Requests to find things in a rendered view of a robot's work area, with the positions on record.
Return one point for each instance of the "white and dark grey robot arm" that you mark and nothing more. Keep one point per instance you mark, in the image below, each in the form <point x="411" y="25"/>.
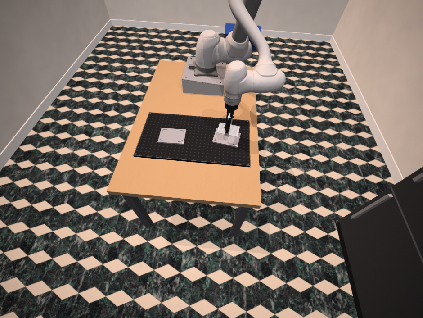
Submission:
<point x="235" y="49"/>

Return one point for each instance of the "black perforated breadboard plate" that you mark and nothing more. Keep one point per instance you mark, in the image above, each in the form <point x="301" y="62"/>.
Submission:
<point x="198" y="146"/>

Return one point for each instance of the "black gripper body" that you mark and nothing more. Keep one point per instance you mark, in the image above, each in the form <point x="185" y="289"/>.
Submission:
<point x="231" y="108"/>

